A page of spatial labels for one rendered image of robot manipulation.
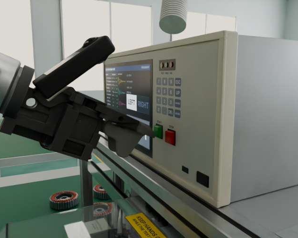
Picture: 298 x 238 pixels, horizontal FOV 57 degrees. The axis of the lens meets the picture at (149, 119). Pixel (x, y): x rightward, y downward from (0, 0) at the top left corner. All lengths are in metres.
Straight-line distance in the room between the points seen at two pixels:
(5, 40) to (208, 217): 4.89
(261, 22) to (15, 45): 5.58
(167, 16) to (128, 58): 1.13
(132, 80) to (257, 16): 7.12
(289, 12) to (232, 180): 8.02
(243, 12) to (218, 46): 6.97
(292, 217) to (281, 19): 7.94
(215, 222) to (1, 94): 0.27
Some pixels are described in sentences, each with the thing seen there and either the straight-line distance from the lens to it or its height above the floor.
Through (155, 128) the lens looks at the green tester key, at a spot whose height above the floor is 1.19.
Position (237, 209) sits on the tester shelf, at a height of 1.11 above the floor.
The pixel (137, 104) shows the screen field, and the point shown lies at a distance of 0.51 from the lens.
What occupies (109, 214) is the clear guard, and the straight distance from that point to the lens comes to 0.44.
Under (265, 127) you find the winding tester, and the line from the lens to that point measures 0.38.
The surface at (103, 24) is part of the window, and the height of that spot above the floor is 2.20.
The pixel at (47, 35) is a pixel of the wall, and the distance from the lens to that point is 5.15.
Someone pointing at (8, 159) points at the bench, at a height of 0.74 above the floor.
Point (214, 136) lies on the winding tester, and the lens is 0.33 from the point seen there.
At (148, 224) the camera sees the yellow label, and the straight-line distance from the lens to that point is 0.41.
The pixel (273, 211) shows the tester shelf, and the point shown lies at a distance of 0.37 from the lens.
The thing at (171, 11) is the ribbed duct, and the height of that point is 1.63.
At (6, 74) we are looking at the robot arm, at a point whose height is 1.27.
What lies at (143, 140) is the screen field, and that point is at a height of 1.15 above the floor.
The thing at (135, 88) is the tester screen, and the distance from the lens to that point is 0.52.
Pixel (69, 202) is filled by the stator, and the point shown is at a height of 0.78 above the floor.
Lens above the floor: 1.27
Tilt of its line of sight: 9 degrees down
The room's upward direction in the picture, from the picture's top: straight up
